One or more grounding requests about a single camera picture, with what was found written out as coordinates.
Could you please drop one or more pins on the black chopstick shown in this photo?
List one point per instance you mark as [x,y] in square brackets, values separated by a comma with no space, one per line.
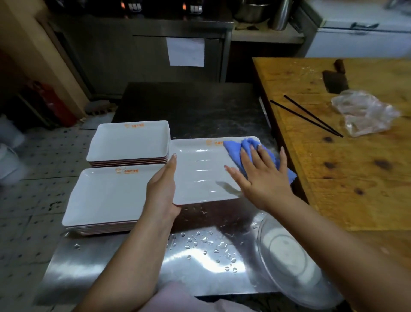
[305,118]
[313,115]

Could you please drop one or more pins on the white chest freezer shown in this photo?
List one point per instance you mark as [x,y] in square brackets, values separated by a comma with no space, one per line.
[359,43]

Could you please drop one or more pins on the stainless steel cabinet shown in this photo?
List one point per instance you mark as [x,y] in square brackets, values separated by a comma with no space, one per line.
[106,64]

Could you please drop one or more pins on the person's left hand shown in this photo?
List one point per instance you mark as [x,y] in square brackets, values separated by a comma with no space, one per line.
[160,199]

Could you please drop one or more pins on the black induction cooker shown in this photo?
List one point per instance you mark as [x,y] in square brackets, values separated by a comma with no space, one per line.
[133,6]
[194,8]

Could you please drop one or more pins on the red fire extinguisher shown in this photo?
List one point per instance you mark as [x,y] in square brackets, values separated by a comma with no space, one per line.
[56,104]

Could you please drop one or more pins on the steel work table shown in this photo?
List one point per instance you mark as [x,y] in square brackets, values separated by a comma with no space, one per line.
[192,106]

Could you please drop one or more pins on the grey brick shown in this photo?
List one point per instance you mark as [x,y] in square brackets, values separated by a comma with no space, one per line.
[98,107]

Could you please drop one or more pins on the white rectangular plate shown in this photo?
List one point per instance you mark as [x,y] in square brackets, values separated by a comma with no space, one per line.
[199,173]

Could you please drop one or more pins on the loose light floor tile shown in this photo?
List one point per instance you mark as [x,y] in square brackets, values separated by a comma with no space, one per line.
[96,121]

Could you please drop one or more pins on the person's right hand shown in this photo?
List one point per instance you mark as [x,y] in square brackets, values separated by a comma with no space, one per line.
[269,189]

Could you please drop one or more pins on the person's left forearm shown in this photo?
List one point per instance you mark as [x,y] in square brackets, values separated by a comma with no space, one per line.
[128,270]

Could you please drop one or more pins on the steel jug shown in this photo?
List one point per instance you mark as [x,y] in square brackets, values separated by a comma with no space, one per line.
[281,14]

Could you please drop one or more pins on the person's right forearm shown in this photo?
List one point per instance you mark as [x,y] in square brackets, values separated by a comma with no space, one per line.
[346,257]

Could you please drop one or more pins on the stack of white plates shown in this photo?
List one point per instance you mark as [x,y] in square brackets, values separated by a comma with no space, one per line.
[128,138]
[106,196]

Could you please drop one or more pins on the crumpled clear plastic bag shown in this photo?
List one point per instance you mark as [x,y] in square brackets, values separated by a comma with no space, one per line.
[366,112]

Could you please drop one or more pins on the blue cloth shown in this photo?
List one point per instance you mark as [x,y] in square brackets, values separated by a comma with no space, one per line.
[234,149]

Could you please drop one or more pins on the steel basin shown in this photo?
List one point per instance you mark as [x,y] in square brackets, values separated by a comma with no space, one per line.
[252,11]

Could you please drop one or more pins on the wooden table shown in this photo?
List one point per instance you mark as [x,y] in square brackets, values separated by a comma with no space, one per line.
[363,193]

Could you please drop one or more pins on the clear glass bowl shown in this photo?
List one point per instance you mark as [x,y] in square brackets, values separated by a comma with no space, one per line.
[289,260]

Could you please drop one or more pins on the white paper sheet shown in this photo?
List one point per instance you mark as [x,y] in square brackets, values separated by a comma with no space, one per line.
[186,52]

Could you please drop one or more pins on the beige side counter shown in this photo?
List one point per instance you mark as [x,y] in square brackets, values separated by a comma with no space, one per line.
[266,33]

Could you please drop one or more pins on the white plastic bucket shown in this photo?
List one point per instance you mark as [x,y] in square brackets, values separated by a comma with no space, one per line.
[11,131]
[9,164]

